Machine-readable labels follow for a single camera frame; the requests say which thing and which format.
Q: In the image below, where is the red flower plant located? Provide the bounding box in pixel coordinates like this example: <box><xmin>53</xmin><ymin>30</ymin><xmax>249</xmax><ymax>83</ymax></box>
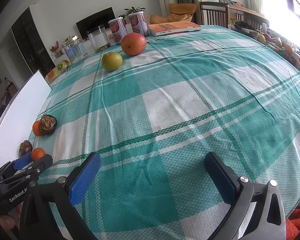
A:
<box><xmin>49</xmin><ymin>41</ymin><xmax>63</xmax><ymax>58</ymax></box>

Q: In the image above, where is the black television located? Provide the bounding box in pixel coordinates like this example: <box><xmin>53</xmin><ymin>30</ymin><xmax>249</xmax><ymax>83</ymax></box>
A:
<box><xmin>76</xmin><ymin>7</ymin><xmax>116</xmax><ymax>40</ymax></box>

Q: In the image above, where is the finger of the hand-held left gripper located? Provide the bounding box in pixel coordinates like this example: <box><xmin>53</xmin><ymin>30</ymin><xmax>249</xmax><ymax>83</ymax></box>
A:
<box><xmin>0</xmin><ymin>152</ymin><xmax>33</xmax><ymax>178</ymax></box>
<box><xmin>0</xmin><ymin>154</ymin><xmax>53</xmax><ymax>188</ymax></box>

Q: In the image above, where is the glass jar with gold lid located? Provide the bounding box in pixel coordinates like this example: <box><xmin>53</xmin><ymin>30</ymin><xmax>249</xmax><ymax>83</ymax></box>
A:
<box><xmin>62</xmin><ymin>36</ymin><xmax>88</xmax><ymax>64</ymax></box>

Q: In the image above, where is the small green apple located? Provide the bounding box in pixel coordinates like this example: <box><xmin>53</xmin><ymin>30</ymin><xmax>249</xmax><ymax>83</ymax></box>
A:
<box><xmin>101</xmin><ymin>52</ymin><xmax>123</xmax><ymax>71</ymax></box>

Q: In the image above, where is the small orange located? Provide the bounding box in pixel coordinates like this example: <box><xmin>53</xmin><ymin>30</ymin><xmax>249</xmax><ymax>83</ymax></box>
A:
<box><xmin>31</xmin><ymin>148</ymin><xmax>46</xmax><ymax>162</ymax></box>
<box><xmin>32</xmin><ymin>120</ymin><xmax>45</xmax><ymax>137</ymax></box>

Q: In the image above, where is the black display cabinet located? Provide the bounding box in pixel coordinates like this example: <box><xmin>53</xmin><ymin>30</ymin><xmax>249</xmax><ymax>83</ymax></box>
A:
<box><xmin>11</xmin><ymin>7</ymin><xmax>56</xmax><ymax>78</ymax></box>

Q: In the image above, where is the window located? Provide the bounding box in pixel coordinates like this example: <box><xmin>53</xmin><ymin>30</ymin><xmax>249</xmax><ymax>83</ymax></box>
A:
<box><xmin>264</xmin><ymin>0</ymin><xmax>300</xmax><ymax>46</ymax></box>

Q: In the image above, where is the large potted green plant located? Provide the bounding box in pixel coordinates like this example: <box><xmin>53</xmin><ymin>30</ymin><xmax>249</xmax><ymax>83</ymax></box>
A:
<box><xmin>122</xmin><ymin>6</ymin><xmax>146</xmax><ymax>18</ymax></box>

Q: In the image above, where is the dark mangosteen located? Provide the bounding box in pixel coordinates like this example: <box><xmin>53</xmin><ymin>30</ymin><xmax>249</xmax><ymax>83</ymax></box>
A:
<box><xmin>39</xmin><ymin>114</ymin><xmax>58</xmax><ymax>135</ymax></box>
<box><xmin>19</xmin><ymin>140</ymin><xmax>33</xmax><ymax>157</ymax></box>

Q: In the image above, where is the orange book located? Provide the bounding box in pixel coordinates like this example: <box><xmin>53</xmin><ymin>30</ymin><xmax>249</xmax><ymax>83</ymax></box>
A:
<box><xmin>147</xmin><ymin>21</ymin><xmax>202</xmax><ymax>37</ymax></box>

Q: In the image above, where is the red-labelled can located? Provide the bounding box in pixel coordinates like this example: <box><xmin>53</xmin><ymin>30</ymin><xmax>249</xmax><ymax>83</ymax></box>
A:
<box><xmin>108</xmin><ymin>17</ymin><xmax>128</xmax><ymax>43</ymax></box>
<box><xmin>125</xmin><ymin>11</ymin><xmax>149</xmax><ymax>37</ymax></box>

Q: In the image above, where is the teal checked tablecloth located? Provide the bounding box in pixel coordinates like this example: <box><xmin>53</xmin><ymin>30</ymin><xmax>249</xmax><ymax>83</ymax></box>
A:
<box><xmin>36</xmin><ymin>24</ymin><xmax>300</xmax><ymax>240</ymax></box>

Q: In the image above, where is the fruit-print pouch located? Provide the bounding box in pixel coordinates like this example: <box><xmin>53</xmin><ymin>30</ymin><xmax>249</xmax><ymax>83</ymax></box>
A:
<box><xmin>45</xmin><ymin>60</ymin><xmax>69</xmax><ymax>83</ymax></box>

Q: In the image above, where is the red-orange cloth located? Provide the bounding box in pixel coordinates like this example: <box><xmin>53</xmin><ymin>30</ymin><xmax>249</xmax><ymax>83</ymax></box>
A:
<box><xmin>286</xmin><ymin>209</ymin><xmax>300</xmax><ymax>240</ymax></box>

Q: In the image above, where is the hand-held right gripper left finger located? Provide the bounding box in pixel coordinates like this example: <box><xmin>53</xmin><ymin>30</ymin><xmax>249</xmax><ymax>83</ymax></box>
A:
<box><xmin>19</xmin><ymin>152</ymin><xmax>102</xmax><ymax>240</ymax></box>

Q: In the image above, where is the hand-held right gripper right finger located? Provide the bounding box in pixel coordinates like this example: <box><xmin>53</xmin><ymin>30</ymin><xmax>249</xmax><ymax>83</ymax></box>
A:
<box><xmin>204</xmin><ymin>151</ymin><xmax>287</xmax><ymax>240</ymax></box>

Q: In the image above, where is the person's left hand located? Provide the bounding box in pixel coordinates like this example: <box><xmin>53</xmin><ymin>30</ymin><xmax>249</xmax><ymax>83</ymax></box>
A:
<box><xmin>0</xmin><ymin>214</ymin><xmax>18</xmax><ymax>231</ymax></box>

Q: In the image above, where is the dark wooden chair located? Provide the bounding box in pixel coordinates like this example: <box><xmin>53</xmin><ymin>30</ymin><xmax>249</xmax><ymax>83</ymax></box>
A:
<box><xmin>226</xmin><ymin>5</ymin><xmax>269</xmax><ymax>30</ymax></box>
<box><xmin>199</xmin><ymin>1</ymin><xmax>229</xmax><ymax>27</ymax></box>

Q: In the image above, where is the orange bean bag chair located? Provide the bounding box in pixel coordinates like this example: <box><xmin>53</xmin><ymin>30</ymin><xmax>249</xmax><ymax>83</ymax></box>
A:
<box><xmin>150</xmin><ymin>3</ymin><xmax>199</xmax><ymax>24</ymax></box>

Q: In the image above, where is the red apple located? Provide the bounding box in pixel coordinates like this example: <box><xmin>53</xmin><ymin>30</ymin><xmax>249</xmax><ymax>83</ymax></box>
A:
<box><xmin>121</xmin><ymin>32</ymin><xmax>147</xmax><ymax>56</ymax></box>

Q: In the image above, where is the clear canister with black lid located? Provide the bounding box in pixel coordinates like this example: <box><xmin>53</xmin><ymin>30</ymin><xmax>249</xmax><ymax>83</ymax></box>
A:
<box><xmin>87</xmin><ymin>24</ymin><xmax>111</xmax><ymax>53</ymax></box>

